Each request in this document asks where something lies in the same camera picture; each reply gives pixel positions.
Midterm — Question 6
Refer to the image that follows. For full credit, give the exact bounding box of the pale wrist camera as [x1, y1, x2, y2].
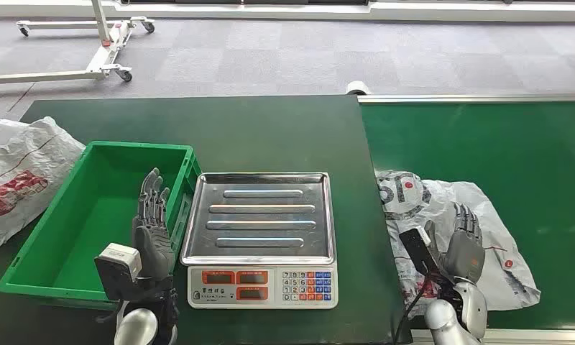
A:
[399, 227, 443, 280]
[94, 242, 142, 302]

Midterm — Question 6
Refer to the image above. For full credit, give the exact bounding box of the green plastic crate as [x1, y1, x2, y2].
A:
[0, 140, 203, 311]

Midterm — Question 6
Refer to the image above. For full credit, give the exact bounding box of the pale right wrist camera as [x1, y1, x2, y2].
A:
[399, 227, 443, 280]

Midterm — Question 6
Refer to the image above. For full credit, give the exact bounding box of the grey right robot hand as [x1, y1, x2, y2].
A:
[425, 202, 486, 284]

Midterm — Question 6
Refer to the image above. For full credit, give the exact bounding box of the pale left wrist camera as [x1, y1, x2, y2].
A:
[94, 242, 142, 302]

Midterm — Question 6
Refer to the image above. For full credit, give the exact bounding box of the white conveyor end roller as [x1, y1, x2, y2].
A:
[345, 80, 373, 96]

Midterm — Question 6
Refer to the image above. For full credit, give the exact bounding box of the grey plastic mailer package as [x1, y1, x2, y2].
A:
[375, 170, 542, 319]

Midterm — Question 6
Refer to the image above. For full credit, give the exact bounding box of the white wheeled metal frame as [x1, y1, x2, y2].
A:
[0, 0, 156, 87]

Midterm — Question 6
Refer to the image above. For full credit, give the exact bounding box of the aluminium conveyor side rail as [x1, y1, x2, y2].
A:
[357, 93, 575, 104]
[411, 328, 575, 345]

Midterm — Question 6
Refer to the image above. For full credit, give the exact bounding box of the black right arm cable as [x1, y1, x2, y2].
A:
[394, 280, 429, 345]

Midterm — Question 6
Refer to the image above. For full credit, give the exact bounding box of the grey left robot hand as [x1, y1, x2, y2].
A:
[132, 167, 175, 282]

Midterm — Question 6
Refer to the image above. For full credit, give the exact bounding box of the white red-print plastic package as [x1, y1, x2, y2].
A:
[0, 114, 86, 252]

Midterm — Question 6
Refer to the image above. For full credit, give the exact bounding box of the steel scale weighing pan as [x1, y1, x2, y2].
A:
[180, 172, 336, 266]

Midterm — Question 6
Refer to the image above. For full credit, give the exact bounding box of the white electronic weighing scale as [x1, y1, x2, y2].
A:
[180, 172, 339, 311]

